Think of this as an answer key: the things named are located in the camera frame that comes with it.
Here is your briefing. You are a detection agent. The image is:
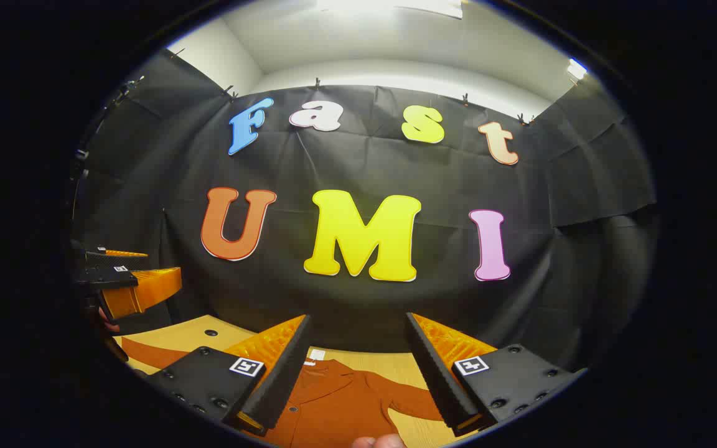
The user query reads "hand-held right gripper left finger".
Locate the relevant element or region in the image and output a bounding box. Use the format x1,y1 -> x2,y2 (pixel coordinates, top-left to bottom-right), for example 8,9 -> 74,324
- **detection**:
146,314 -> 313,436

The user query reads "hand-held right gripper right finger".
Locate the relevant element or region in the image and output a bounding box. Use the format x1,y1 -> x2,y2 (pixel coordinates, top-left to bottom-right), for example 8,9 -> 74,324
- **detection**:
405,312 -> 587,437

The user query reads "rust orange buttoned garment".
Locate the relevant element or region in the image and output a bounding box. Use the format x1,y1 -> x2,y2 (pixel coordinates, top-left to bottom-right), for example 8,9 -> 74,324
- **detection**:
121,336 -> 452,448

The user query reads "black backdrop cloth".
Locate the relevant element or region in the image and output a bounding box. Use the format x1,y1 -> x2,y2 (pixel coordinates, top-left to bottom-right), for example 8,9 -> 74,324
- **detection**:
71,49 -> 658,374

